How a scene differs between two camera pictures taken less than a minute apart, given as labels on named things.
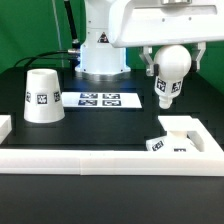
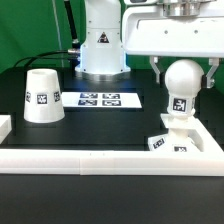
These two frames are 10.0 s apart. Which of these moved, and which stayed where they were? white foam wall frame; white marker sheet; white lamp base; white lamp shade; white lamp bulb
Moved: white lamp base; white lamp bulb
Stayed: white lamp shade; white foam wall frame; white marker sheet
